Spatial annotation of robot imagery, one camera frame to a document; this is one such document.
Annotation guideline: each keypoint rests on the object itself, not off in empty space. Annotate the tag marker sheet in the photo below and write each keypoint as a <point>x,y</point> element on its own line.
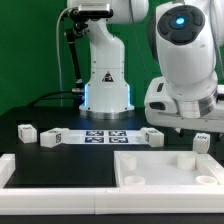
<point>114,137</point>

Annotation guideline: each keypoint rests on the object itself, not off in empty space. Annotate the white U-shaped fence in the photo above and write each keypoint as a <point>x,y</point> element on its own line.
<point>126,199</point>

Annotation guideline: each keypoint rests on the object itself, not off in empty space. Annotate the white square table top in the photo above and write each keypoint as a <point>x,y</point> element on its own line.
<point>133,168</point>

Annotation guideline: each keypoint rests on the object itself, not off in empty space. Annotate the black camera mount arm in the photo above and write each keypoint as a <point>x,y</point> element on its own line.
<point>72,34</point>

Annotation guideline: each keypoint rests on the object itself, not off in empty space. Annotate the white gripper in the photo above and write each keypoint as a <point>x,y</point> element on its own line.
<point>161,110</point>

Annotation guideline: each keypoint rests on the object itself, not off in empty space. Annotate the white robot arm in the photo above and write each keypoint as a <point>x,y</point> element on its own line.
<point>184,37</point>

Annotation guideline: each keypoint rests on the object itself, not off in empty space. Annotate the black camera on mount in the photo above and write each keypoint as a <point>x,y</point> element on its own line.
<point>99,10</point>

